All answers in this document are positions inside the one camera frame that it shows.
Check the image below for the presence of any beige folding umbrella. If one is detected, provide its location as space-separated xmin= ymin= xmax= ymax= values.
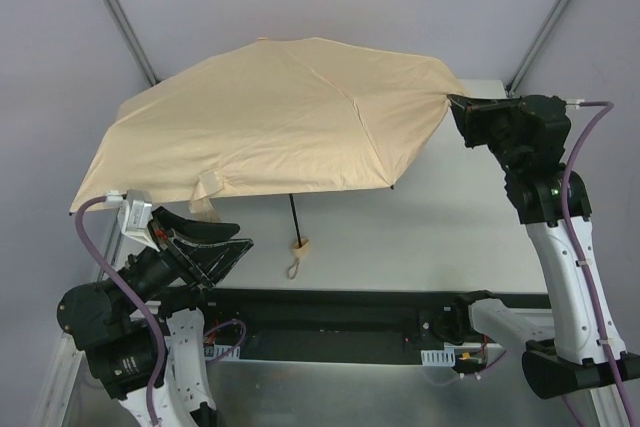
xmin=68 ymin=36 xmax=474 ymax=281

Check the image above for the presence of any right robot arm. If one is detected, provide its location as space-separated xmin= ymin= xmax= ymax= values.
xmin=431 ymin=95 xmax=639 ymax=399

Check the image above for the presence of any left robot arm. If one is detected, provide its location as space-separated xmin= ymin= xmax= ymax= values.
xmin=57 ymin=198 xmax=254 ymax=426

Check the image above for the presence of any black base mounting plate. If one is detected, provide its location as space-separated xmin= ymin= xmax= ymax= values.
xmin=204 ymin=289 xmax=487 ymax=365

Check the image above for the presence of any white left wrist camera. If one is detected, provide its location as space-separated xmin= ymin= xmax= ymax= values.
xmin=105 ymin=189 xmax=158 ymax=250

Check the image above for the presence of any left white cable duct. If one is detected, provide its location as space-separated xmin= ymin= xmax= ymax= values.
xmin=203 ymin=343 xmax=241 ymax=362

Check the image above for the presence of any white cable duct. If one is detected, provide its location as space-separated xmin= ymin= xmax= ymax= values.
xmin=420 ymin=348 xmax=456 ymax=368
xmin=203 ymin=343 xmax=241 ymax=362

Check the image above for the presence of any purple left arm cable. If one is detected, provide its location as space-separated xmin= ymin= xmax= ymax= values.
xmin=73 ymin=194 xmax=166 ymax=418

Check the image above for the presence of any right aluminium frame post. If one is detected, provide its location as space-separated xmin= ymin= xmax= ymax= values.
xmin=505 ymin=0 xmax=573 ymax=97

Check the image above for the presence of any aluminium frame post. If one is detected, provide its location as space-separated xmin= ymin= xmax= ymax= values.
xmin=103 ymin=0 xmax=161 ymax=86
xmin=505 ymin=0 xmax=573 ymax=97

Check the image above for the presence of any right white cable duct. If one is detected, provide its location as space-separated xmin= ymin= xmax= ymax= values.
xmin=420 ymin=348 xmax=456 ymax=368

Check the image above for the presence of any left aluminium frame post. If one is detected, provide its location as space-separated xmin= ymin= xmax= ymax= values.
xmin=103 ymin=0 xmax=161 ymax=86

